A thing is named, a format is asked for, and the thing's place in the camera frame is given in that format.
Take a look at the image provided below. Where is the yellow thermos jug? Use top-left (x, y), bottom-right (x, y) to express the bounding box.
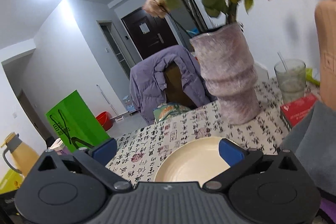
top-left (1, 132), bottom-right (39, 177)

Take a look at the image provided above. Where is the pink textured vase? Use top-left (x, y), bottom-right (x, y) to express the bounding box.
top-left (190, 23), bottom-right (260, 124)

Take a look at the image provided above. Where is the red bucket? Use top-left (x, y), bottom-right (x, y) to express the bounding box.
top-left (96, 111), bottom-right (113, 131)

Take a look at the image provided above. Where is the purple puffer jacket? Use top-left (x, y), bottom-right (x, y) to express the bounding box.
top-left (129, 45), bottom-right (217, 125)

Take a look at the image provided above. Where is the grey refrigerator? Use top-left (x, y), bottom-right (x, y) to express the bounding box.
top-left (171, 0), bottom-right (208, 35)

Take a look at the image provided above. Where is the wooden chair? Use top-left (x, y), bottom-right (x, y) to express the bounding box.
top-left (163, 62), bottom-right (197, 110)

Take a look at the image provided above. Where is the dark entrance door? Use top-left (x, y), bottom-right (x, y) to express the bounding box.
top-left (121, 8), bottom-right (178, 59)

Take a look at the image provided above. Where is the calligraphy print tablecloth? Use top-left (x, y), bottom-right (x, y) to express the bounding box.
top-left (105, 77), bottom-right (324, 184)

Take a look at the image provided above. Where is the red small box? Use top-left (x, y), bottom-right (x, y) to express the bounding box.
top-left (280, 93), bottom-right (318, 131)

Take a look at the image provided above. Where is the yellow-green snack box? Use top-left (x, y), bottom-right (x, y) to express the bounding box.
top-left (0, 169), bottom-right (24, 194)

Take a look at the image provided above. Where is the pink laptop case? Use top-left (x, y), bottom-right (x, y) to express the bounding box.
top-left (314, 0), bottom-right (336, 110)

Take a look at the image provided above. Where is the green paper shopping bag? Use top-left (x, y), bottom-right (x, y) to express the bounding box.
top-left (46, 91), bottom-right (109, 152)

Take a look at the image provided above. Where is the purple tissue pack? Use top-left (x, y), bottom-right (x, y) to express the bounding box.
top-left (59, 149), bottom-right (70, 155)

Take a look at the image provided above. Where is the grey purple cloth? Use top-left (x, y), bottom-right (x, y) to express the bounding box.
top-left (279, 100), bottom-right (336, 222)

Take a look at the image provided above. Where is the patterned green cushion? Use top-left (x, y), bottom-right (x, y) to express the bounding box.
top-left (153, 102), bottom-right (191, 123)

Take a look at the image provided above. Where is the white flat box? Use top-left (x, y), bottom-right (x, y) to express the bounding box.
top-left (49, 138), bottom-right (65, 151)

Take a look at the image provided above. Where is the right cream plate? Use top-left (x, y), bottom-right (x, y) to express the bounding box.
top-left (154, 136), bottom-right (230, 186)

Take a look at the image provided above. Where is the drinking glass with straw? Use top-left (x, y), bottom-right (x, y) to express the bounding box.
top-left (274, 52), bottom-right (306, 103)

